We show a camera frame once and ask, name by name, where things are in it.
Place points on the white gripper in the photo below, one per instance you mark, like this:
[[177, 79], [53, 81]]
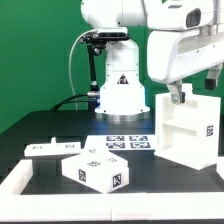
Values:
[[173, 55]]

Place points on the white cabinet body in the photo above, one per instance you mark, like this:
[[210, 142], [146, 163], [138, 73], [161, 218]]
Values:
[[188, 133]]

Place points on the white door panel with knob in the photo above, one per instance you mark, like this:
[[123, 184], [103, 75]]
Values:
[[53, 148]]

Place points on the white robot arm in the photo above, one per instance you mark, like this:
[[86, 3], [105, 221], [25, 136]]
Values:
[[122, 92]]

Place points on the white cabinet top block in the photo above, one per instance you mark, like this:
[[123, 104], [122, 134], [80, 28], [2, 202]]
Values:
[[101, 176]]

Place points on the white sheet with markers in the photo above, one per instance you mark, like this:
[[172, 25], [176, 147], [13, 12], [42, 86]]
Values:
[[121, 142]]

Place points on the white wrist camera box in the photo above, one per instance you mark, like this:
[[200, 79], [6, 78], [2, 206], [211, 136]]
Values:
[[180, 15]]

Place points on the black camera on stand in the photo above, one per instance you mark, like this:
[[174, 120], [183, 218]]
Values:
[[96, 41]]

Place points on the white table border frame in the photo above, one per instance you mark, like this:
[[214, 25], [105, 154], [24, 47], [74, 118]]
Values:
[[17, 207]]

